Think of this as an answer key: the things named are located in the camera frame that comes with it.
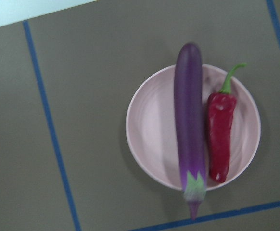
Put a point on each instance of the purple eggplant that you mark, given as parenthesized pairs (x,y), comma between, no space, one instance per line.
(189,123)

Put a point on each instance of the red chili pepper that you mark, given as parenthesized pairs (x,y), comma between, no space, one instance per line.
(220,112)

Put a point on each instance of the pink plate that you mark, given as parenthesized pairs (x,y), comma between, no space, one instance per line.
(151,133)

